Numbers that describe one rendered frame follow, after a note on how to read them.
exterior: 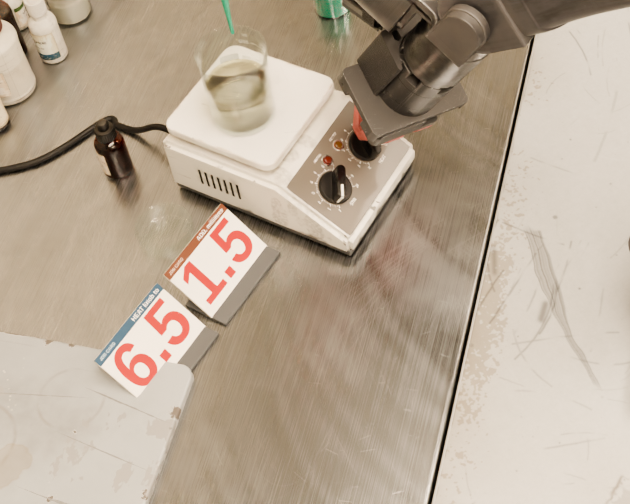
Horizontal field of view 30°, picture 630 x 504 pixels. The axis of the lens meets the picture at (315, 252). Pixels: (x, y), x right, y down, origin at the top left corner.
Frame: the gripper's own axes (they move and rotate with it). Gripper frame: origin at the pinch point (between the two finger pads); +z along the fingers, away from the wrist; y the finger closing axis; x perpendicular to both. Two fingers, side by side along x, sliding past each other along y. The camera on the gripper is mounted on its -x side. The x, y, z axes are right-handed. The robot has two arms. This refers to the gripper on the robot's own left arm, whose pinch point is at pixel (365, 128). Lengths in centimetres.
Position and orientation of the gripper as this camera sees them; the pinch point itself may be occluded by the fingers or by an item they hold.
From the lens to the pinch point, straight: 108.3
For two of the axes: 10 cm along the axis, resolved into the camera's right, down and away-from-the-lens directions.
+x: 4.4, 8.9, -1.3
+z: -3.5, 3.0, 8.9
